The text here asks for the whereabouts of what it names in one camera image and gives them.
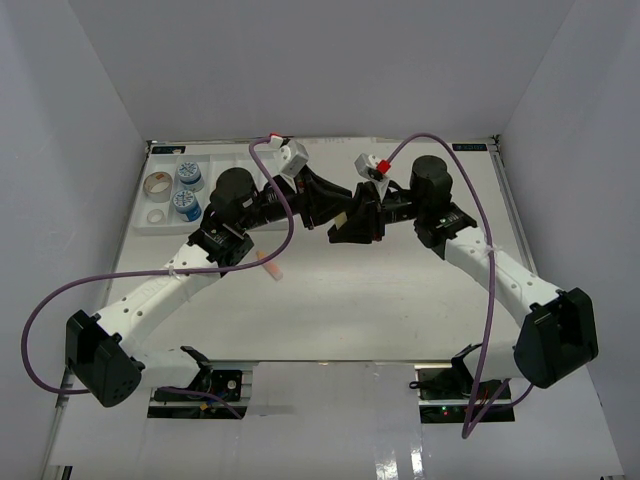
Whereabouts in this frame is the blue slime jar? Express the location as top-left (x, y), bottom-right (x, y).
top-left (176, 161), bottom-right (205, 192)
top-left (171, 190), bottom-right (202, 222)

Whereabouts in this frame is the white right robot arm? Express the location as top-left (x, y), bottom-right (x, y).
top-left (329, 154), bottom-right (599, 399)

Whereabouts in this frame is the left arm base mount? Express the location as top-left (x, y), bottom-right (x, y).
top-left (152, 346), bottom-right (244, 405)

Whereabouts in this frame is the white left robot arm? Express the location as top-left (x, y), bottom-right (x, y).
top-left (65, 167), bottom-right (355, 407)

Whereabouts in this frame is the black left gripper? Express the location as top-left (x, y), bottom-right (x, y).
top-left (241, 168), bottom-right (357, 233)

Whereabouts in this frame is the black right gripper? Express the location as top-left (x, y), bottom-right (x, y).
top-left (327, 180), bottom-right (428, 244)

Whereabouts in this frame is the large clear tape roll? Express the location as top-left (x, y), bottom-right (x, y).
top-left (142, 171), bottom-right (173, 203)

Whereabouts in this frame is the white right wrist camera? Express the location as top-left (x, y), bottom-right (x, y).
top-left (354, 153), bottom-right (391, 200)

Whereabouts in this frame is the yellow highlighter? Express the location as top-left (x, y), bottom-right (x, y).
top-left (334, 212), bottom-right (348, 229)

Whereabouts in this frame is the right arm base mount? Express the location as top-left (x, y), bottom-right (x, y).
top-left (409, 343), bottom-right (516, 414)

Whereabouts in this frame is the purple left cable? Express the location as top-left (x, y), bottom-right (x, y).
top-left (20, 134), bottom-right (296, 419)

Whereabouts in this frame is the small clear tape roll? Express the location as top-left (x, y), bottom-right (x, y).
top-left (146, 209), bottom-right (166, 225)

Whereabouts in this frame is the pink orange highlighter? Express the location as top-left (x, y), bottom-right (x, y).
top-left (256, 250), bottom-right (283, 281)

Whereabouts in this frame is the white compartment tray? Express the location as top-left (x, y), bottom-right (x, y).
top-left (131, 144), bottom-right (267, 235)

